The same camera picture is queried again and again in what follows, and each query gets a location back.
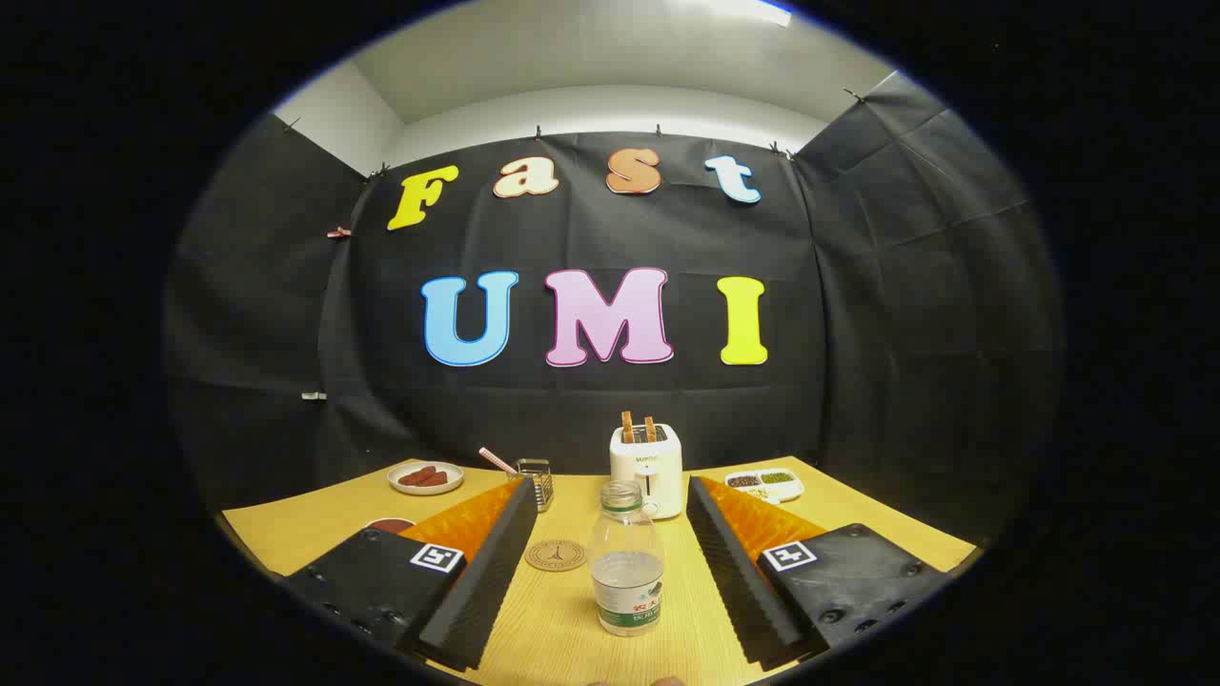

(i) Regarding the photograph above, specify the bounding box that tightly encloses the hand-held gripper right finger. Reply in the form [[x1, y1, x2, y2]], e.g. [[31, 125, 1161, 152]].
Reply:
[[686, 475, 956, 672]]

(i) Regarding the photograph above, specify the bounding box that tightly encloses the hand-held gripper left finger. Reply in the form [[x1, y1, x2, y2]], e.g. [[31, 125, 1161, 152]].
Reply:
[[276, 476, 540, 674]]

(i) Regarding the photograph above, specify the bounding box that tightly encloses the round wooden coaster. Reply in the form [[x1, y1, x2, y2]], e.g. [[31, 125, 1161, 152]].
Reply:
[[524, 539, 588, 573]]

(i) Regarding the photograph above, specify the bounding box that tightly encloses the clear plastic juice bottle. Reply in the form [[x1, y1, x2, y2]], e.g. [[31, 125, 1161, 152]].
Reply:
[[589, 481, 665, 637]]

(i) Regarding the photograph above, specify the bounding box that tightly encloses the wooden table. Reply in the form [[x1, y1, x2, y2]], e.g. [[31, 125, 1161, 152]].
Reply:
[[221, 455, 981, 686]]

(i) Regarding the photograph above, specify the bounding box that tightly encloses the white round plate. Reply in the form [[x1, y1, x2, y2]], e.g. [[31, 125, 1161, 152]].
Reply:
[[387, 461, 465, 496]]

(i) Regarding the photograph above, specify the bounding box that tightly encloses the white divided seed dish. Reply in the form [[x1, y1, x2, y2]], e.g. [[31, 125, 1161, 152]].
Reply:
[[723, 468, 805, 505]]

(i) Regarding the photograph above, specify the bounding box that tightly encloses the white toaster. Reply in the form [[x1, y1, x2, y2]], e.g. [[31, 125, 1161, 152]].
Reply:
[[609, 424, 684, 520]]

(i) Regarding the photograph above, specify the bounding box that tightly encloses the black backdrop cloth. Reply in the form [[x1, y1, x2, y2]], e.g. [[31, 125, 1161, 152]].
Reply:
[[162, 71, 1064, 544]]

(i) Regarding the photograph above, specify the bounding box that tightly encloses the metal wire holder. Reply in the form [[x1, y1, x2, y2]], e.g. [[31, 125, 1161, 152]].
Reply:
[[516, 458, 556, 514]]

